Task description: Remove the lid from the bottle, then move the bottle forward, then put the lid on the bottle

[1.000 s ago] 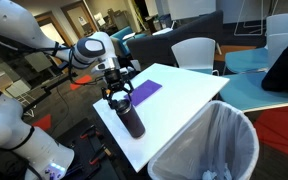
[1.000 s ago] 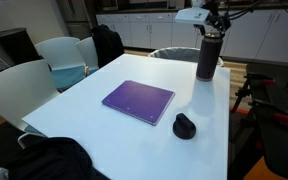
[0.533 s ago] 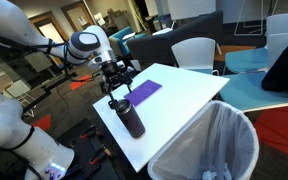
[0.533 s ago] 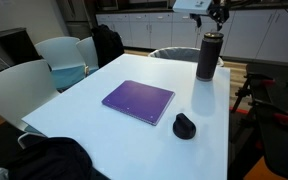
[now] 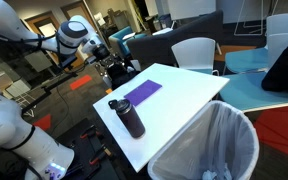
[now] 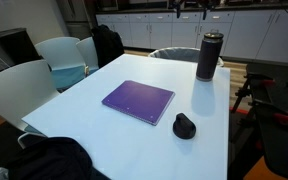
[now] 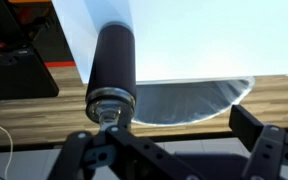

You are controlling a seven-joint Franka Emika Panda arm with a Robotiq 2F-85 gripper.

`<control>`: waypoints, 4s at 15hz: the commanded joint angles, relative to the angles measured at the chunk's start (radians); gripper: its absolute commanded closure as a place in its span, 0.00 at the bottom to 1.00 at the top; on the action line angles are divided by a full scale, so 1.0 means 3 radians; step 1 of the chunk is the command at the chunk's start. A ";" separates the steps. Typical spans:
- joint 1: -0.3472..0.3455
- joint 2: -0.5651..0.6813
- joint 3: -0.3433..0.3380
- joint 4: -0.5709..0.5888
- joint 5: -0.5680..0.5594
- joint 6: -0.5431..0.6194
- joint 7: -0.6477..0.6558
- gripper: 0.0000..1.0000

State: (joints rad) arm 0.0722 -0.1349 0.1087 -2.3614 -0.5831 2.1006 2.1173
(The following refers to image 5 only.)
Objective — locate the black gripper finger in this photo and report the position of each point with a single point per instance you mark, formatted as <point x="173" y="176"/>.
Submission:
<point x="100" y="70"/>
<point x="118" y="67"/>

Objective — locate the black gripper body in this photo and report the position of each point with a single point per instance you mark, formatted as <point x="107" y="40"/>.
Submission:
<point x="103" y="55"/>

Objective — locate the dark purple metal bottle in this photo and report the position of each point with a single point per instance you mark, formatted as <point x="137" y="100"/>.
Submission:
<point x="132" y="121"/>

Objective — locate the black backpack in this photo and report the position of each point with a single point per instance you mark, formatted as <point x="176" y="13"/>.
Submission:
<point x="128" y="79"/>

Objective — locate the teal armchair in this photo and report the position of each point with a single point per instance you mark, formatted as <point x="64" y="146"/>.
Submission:
<point x="120" y="38"/>

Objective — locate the purple spiral notebook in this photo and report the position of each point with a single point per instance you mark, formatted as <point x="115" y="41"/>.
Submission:
<point x="142" y="93"/>

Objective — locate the dark grey sofa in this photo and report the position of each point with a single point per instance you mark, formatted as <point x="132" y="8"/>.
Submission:
<point x="157" y="45"/>

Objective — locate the wooden door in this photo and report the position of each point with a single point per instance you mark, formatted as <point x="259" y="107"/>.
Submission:
<point x="75" y="11"/>

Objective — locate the black metal floor stand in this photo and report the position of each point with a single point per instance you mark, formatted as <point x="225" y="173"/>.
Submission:
<point x="50" y="87"/>

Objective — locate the all white plastic chair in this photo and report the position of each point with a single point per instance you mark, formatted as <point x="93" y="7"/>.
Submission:
<point x="194" y="51"/>

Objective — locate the white whiteboard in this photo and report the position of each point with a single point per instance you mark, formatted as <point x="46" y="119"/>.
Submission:
<point x="190" y="8"/>

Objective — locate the trash bin with white liner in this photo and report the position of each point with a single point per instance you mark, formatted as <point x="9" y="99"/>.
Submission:
<point x="217" y="140"/>

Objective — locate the teal seat white back chair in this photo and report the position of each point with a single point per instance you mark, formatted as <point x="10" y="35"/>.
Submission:
<point x="247" y="58"/>

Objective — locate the teal seat chair holding jacket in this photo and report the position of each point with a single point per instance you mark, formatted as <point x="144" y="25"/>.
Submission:
<point x="247" y="91"/>

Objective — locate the black jacket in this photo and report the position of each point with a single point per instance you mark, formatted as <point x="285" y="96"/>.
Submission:
<point x="287" y="73"/>

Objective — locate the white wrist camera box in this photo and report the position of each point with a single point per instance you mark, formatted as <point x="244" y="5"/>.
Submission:
<point x="91" y="59"/>

